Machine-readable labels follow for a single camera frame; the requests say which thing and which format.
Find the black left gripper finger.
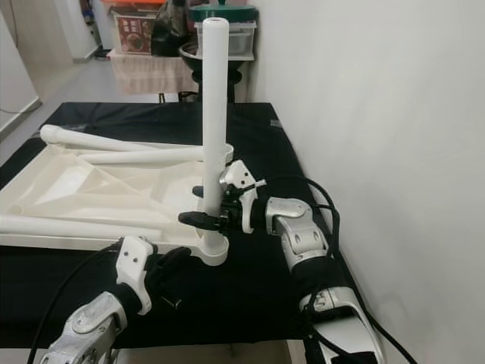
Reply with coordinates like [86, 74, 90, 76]
[154, 246, 192, 277]

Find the white plastic children table top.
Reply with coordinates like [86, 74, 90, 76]
[0, 143, 232, 253]

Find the black tablecloth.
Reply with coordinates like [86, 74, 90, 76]
[0, 102, 380, 350]

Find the black round stool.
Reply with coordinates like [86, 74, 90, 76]
[189, 70, 243, 103]

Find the beige cloth covered table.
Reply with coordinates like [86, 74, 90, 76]
[110, 52, 198, 96]

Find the black wok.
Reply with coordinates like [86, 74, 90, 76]
[180, 42, 247, 74]

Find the clear plastic storage container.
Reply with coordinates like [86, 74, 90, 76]
[195, 20, 257, 58]

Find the glossy black bag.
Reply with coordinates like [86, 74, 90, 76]
[152, 0, 194, 58]

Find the storage box with orange lid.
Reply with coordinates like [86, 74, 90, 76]
[102, 0, 166, 55]

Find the green pot lid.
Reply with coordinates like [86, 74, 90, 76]
[189, 0, 258, 22]

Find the white appliance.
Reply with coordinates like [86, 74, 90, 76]
[80, 0, 114, 58]

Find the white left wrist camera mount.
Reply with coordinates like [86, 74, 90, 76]
[116, 237, 158, 313]

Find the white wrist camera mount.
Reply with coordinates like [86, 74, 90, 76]
[220, 159, 266, 234]
[116, 237, 158, 313]

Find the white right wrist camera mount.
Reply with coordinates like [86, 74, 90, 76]
[220, 159, 266, 234]

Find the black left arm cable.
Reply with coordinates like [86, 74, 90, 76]
[29, 241, 122, 364]

